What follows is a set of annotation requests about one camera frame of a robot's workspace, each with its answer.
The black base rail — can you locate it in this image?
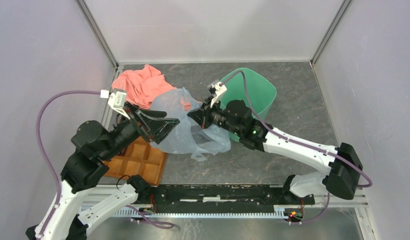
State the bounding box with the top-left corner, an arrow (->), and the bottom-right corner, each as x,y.
136,184 -> 315,214

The right aluminium corner post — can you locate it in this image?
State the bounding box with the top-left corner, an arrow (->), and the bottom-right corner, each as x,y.
310,0 -> 353,65

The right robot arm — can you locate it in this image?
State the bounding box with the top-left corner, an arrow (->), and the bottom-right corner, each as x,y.
188,100 -> 363,204

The blue plastic trash bag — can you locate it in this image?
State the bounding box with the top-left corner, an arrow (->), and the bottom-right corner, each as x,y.
150,88 -> 231,162

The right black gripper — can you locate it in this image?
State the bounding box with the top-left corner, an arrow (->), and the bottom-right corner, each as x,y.
187,96 -> 242,137

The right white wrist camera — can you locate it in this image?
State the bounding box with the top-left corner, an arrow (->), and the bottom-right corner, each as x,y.
207,80 -> 227,108

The pink cloth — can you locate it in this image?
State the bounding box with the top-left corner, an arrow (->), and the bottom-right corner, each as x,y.
111,64 -> 193,112

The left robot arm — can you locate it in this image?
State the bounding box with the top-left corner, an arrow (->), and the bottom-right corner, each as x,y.
25,106 -> 180,240

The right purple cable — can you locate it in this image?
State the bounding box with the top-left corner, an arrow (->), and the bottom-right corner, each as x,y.
219,69 -> 374,189

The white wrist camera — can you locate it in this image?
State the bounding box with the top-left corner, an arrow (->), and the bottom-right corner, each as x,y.
207,80 -> 227,108
100,88 -> 130,120

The left aluminium corner post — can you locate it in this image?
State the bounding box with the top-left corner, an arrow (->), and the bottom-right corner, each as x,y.
75,0 -> 119,69

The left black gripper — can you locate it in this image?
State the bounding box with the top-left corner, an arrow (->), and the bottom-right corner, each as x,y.
100,100 -> 182,160

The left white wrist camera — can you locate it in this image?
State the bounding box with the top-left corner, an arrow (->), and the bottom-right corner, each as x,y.
100,88 -> 130,120

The white toothed cable duct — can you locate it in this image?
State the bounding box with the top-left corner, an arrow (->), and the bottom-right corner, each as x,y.
108,205 -> 304,220

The orange compartment tray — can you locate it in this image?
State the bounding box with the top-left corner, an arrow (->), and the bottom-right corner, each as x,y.
104,137 -> 167,186

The aluminium corner post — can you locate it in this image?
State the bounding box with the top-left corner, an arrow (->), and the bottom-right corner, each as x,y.
310,0 -> 353,65
75,0 -> 119,69

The green trash bin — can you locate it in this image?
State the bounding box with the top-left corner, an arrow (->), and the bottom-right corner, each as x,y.
220,67 -> 277,120

